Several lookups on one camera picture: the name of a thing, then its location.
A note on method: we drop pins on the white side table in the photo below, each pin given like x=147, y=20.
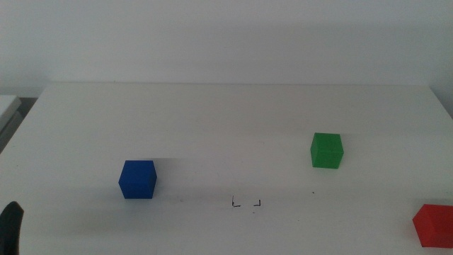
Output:
x=7, y=106

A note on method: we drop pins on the green cube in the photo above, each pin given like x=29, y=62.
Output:
x=326, y=152

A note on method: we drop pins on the blue cube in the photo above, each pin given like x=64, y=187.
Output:
x=137, y=180

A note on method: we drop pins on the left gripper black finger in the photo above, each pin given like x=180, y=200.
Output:
x=10, y=230

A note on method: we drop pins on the red cube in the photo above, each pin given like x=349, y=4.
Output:
x=437, y=226

